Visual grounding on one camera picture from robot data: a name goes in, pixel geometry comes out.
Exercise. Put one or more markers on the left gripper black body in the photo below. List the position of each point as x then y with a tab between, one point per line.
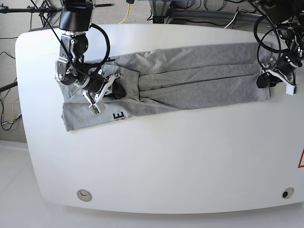
286	65

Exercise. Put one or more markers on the right table grommet hole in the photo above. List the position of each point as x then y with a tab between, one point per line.
287	193

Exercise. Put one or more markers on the left table grommet hole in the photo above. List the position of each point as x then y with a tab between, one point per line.
84	195

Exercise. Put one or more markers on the black tripod stand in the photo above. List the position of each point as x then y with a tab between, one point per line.
46	12

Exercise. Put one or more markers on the grey T-shirt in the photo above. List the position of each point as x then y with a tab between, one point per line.
168	80

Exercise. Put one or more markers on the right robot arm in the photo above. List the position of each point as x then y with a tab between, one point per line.
75	21

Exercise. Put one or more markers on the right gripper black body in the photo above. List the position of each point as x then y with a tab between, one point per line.
95	85

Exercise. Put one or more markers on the red triangle warning sticker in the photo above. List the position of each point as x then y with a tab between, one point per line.
301	162

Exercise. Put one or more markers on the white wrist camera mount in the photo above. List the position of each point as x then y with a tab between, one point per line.
95	99

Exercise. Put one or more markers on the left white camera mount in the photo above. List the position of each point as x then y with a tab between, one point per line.
290	80

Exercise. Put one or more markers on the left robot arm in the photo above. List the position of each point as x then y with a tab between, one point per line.
286	20

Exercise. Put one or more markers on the table grommet hole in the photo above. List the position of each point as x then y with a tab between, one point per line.
287	193
84	195

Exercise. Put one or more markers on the aluminium frame stand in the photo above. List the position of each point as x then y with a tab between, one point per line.
167	11

